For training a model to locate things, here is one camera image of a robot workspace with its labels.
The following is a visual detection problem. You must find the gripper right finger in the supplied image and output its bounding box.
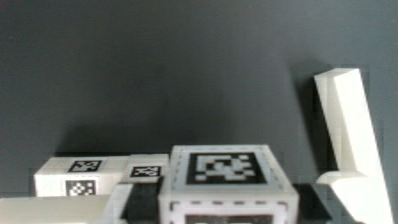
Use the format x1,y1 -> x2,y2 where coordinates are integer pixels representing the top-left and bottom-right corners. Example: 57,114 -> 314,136
293,183 -> 357,224

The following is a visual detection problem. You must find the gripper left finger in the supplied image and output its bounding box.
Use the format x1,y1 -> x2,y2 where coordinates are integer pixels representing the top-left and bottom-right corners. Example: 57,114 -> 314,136
99,181 -> 165,224

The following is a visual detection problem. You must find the white tagged cube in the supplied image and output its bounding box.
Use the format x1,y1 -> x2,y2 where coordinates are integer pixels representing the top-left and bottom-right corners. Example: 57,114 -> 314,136
158,145 -> 298,224

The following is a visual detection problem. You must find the white chair seat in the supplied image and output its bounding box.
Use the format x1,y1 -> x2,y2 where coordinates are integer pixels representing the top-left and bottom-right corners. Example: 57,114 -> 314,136
121,154 -> 169,183

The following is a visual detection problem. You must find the white U-shaped obstacle fence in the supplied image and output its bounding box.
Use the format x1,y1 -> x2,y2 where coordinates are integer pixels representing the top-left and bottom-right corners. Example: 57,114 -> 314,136
314,68 -> 396,224

